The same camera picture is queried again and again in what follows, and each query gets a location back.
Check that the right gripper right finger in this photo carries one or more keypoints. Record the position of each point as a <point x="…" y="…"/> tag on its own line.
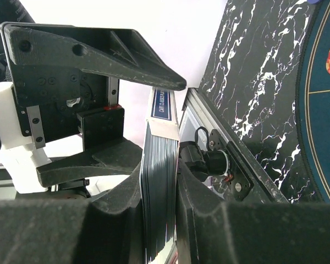
<point x="211" y="230"/>

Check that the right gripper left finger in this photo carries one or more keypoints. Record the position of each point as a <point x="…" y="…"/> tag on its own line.
<point x="106" y="230"/>

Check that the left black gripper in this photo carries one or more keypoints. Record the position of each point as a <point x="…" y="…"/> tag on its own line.
<point x="67" y="78"/>

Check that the blue-backed playing cards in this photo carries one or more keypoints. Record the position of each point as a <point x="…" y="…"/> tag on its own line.
<point x="158" y="177"/>

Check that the blue playing card deck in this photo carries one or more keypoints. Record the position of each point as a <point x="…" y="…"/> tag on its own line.
<point x="162" y="114"/>

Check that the purple small blind button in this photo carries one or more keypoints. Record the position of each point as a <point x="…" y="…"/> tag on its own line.
<point x="313" y="1"/>

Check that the round blue poker mat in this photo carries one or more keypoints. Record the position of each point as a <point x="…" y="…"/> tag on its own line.
<point x="313" y="100"/>

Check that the black rail end knob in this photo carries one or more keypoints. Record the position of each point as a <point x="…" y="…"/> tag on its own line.
<point x="203" y="164"/>

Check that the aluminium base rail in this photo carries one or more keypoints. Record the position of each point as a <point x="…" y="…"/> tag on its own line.
<point x="234" y="174"/>

